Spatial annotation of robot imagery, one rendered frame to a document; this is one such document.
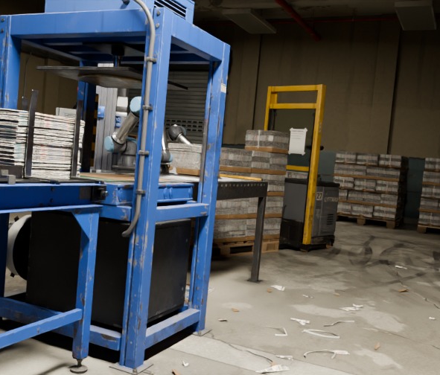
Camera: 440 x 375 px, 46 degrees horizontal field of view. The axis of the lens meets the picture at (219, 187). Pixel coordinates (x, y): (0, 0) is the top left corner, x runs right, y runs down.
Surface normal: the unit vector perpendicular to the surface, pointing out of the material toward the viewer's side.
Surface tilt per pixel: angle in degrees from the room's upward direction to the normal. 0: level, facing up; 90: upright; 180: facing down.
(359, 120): 90
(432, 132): 90
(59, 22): 90
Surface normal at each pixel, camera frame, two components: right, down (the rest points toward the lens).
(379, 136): -0.43, 0.01
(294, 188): -0.68, -0.02
